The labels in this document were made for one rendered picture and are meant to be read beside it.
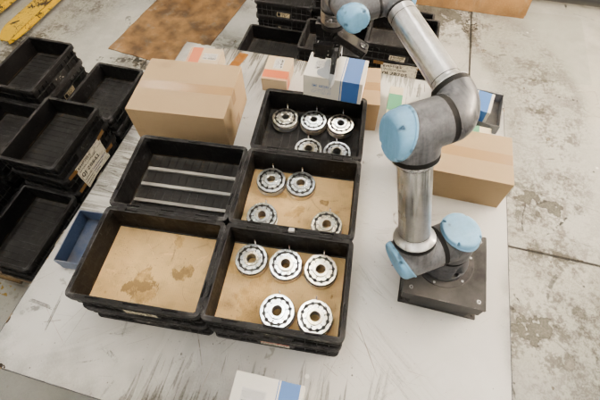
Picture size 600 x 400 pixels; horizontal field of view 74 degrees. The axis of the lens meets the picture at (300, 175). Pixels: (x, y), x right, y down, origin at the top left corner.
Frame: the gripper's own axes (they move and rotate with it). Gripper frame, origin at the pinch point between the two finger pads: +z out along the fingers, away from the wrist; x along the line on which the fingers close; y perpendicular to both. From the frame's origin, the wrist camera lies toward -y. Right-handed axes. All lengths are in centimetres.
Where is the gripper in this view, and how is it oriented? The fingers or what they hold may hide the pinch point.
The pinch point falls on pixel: (336, 73)
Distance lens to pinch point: 141.0
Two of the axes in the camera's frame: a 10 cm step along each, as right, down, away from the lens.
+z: 0.2, 5.6, 8.3
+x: -2.5, 8.1, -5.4
